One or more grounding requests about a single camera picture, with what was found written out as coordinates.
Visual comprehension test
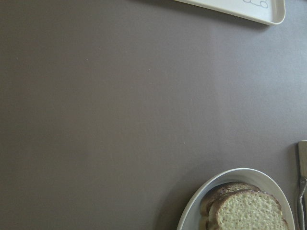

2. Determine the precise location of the wooden cutting board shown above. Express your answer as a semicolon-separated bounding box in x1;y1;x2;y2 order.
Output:
297;140;307;230

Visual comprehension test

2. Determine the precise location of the bread slice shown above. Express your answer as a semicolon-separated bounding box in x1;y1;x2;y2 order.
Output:
199;182;260;230
207;190;289;230

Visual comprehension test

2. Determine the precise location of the cream rabbit tray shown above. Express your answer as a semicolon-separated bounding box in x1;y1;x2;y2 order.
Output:
179;0;286;25

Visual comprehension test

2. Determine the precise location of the white round plate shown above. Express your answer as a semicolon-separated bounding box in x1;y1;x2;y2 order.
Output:
177;168;295;230

